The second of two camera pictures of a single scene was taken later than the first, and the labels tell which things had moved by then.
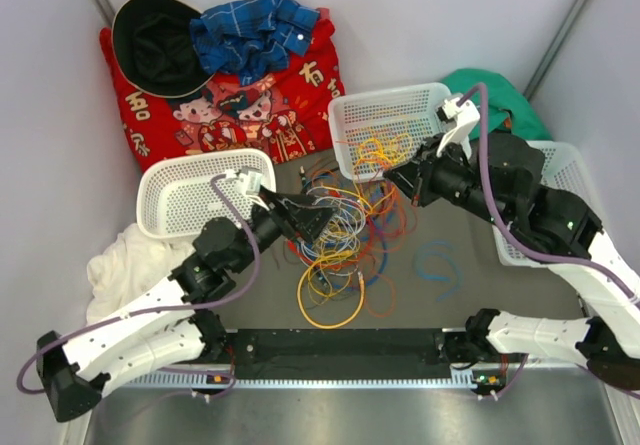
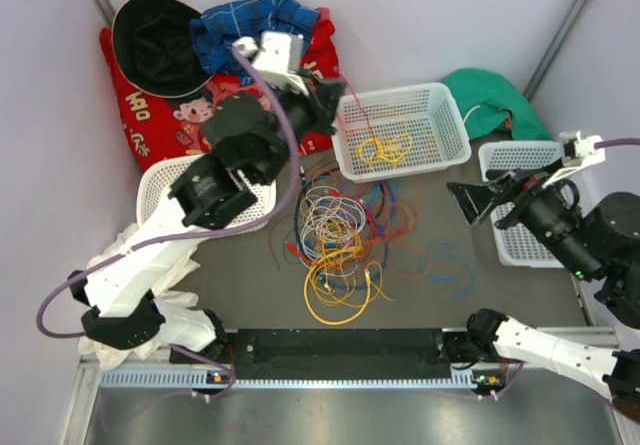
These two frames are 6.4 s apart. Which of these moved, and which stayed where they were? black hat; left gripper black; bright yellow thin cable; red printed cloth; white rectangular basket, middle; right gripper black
Moved: right gripper black; left gripper black
Stayed: red printed cloth; white rectangular basket, middle; bright yellow thin cable; black hat
